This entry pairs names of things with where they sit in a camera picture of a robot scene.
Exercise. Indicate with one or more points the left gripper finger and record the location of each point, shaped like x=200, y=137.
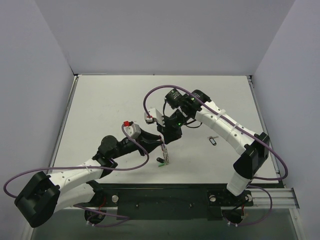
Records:
x=151, y=146
x=154, y=137

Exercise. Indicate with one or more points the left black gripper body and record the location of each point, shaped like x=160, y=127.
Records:
x=144, y=142

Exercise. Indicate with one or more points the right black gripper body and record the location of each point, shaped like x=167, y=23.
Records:
x=170, y=127

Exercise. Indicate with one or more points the red handle spring keyring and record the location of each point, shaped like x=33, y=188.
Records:
x=165, y=153

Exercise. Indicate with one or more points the key with black tag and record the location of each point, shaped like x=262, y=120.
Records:
x=212, y=140

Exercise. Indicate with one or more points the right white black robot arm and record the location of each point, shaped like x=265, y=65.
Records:
x=251, y=147

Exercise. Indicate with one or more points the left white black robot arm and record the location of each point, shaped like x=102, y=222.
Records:
x=45, y=194

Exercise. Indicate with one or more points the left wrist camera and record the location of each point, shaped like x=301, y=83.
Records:
x=131, y=129

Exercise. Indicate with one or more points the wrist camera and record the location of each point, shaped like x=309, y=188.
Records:
x=131, y=129
x=153, y=116

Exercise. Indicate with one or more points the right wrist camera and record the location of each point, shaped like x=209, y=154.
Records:
x=153, y=116

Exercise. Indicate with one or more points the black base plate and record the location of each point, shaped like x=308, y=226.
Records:
x=168, y=201

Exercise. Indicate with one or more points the aluminium frame rail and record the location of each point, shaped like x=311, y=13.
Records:
x=282, y=198

